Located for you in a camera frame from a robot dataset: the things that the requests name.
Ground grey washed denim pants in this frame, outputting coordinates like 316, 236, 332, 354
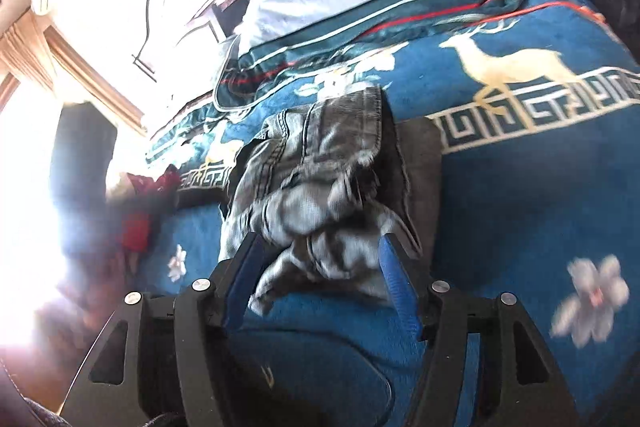
219, 86, 442, 315

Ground red cloth item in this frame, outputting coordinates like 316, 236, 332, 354
116, 165, 180, 254

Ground blue deer pattern blanket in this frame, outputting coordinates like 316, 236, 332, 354
136, 0, 639, 426

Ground beige window curtain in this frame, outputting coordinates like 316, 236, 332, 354
1, 10, 145, 135

